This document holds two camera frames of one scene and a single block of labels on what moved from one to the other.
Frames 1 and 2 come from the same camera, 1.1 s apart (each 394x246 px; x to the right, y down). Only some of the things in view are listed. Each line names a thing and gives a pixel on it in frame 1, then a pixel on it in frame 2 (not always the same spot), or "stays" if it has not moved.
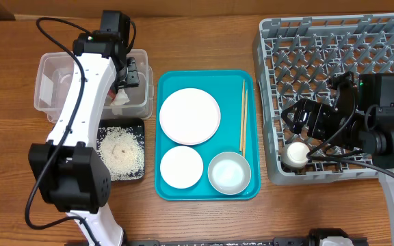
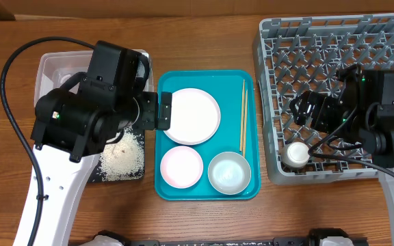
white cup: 295,155 stays
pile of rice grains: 122,148 stays
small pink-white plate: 181,167 stays
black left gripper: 133,78 to 150,117
